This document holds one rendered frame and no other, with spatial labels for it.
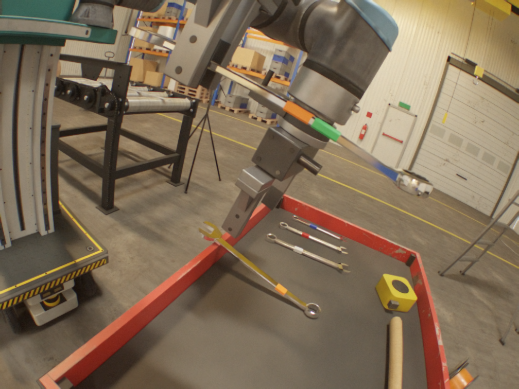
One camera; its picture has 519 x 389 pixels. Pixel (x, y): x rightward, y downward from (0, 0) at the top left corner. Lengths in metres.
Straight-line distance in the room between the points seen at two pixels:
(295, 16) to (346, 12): 0.08
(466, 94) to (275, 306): 10.84
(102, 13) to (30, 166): 0.74
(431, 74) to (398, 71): 1.27
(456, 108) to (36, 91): 10.87
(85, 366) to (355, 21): 0.49
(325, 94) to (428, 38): 10.83
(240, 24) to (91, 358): 0.35
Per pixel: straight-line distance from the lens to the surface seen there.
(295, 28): 0.40
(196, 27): 0.20
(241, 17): 0.22
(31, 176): 1.43
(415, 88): 10.59
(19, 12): 1.20
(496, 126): 11.55
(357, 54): 0.34
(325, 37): 0.35
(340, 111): 0.34
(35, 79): 1.31
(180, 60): 0.20
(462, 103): 10.97
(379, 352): 0.50
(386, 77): 10.49
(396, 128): 10.34
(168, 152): 2.96
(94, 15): 1.12
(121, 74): 2.05
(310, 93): 0.33
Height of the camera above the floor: 1.22
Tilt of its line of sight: 22 degrees down
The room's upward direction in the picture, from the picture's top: 18 degrees clockwise
